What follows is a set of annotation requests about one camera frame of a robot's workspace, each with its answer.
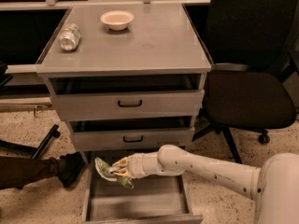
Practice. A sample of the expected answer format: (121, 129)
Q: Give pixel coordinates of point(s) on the green jalapeno chip bag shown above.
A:
(110, 173)

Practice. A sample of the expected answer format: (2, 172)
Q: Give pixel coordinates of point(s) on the top grey drawer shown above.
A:
(133, 105)

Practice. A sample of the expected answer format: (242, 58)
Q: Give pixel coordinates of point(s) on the crushed silver can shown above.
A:
(69, 37)

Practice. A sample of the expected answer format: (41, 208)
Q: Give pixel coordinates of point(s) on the black chair base left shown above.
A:
(34, 152)

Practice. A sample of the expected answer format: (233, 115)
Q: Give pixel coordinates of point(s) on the middle grey drawer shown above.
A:
(131, 139)

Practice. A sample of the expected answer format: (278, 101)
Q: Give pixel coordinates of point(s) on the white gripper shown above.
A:
(135, 165)

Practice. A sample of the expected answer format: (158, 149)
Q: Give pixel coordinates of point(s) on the grey drawer cabinet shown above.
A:
(159, 51)

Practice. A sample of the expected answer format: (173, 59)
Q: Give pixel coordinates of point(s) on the person's black shoe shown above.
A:
(70, 166)

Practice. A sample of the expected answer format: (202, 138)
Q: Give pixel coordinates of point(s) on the open bottom grey drawer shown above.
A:
(152, 200)

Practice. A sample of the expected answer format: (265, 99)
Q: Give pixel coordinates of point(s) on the black office chair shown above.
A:
(247, 42)

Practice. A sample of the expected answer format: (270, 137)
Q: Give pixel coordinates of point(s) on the white paper bowl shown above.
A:
(117, 20)

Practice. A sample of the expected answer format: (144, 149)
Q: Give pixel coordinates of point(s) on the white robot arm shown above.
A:
(274, 187)

